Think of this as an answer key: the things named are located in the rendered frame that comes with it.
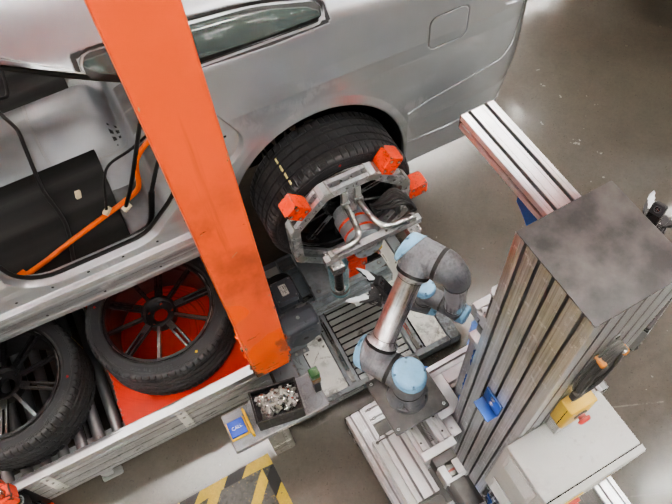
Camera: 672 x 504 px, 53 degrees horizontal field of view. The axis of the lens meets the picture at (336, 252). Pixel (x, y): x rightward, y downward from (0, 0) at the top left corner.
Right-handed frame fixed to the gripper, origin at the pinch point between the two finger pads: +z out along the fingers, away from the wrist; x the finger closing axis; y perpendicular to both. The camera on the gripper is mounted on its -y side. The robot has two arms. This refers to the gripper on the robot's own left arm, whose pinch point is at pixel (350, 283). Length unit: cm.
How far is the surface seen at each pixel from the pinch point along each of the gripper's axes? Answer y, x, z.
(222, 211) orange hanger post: -89, -32, 23
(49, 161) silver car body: -1, 23, 149
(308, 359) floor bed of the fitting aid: 75, -9, 22
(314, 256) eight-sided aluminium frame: 11.7, 14.0, 20.5
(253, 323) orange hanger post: -18.7, -33.6, 25.3
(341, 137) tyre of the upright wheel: -34, 44, 15
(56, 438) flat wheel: 43, -83, 107
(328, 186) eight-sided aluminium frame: -27.1, 24.7, 14.9
